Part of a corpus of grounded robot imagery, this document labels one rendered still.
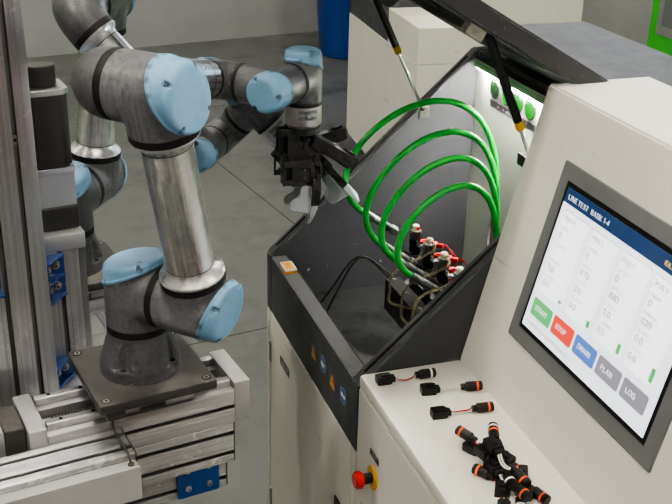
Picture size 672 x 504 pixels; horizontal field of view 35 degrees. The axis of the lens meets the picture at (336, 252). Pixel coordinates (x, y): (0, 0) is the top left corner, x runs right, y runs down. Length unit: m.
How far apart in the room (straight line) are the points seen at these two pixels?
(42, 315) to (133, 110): 0.58
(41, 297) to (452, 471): 0.83
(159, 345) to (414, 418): 0.49
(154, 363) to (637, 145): 0.93
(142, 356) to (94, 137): 0.66
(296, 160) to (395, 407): 0.52
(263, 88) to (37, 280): 0.55
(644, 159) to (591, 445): 0.48
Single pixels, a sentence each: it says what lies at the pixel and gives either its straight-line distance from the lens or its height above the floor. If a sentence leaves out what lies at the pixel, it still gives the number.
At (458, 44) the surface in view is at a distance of 5.28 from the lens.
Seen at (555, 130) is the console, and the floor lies 1.48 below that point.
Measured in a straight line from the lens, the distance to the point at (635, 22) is 7.51.
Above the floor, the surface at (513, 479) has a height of 1.01.
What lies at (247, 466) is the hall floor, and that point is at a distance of 3.55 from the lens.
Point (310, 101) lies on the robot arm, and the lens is 2.08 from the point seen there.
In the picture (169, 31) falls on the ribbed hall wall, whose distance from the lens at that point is 9.10.
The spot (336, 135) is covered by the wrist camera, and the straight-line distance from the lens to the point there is 2.31.
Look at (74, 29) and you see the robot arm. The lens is 2.24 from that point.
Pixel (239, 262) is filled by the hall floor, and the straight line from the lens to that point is 4.94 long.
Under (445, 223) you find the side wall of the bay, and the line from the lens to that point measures 2.84.
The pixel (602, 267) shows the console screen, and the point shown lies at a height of 1.33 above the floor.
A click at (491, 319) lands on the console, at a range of 2.11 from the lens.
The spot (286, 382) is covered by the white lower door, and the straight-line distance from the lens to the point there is 2.71.
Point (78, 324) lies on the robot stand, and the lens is 2.18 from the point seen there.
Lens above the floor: 2.06
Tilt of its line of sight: 24 degrees down
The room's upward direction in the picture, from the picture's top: 1 degrees clockwise
